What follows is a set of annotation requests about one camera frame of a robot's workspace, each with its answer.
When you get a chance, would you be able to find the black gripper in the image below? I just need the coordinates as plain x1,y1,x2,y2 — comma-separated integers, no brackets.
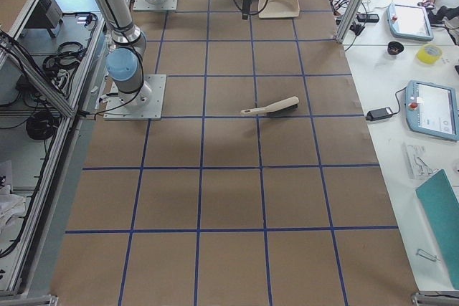
241,0,252,20

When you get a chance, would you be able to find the beige plastic dustpan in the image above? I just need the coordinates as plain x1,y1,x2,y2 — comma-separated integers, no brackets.
257,0,300,19

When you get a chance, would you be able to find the beige hand brush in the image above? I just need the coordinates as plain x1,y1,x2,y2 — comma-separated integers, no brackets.
240,96,299,116

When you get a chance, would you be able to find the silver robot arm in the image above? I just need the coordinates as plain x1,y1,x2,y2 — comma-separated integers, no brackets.
96,0,152,110

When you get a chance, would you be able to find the blue teach pendant far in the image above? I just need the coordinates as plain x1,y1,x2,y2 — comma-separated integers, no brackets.
387,4,433,42

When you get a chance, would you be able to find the blue teach pendant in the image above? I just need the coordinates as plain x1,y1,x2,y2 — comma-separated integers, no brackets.
405,80,458,142
387,4,433,42

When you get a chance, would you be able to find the yellow tape roll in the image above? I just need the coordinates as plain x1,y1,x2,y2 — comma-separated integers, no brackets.
416,44,443,64

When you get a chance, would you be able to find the black power adapter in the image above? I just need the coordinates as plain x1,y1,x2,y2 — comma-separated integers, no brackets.
365,107,394,122

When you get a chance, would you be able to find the blue teach pendant near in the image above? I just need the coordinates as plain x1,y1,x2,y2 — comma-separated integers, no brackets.
405,80,458,142

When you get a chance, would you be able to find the teal folder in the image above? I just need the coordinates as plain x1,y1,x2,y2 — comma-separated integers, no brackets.
416,170,458,289

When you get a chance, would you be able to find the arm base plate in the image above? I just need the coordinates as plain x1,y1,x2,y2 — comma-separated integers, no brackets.
103,75,167,120
133,0,178,12

